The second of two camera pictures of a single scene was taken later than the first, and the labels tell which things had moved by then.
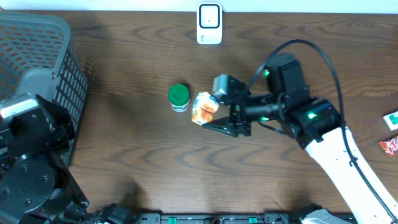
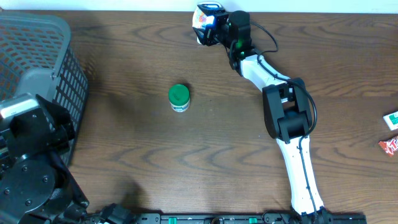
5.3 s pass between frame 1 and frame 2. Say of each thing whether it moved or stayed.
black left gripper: stayed
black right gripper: moved
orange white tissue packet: moved
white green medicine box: stayed
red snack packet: stayed
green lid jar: stayed
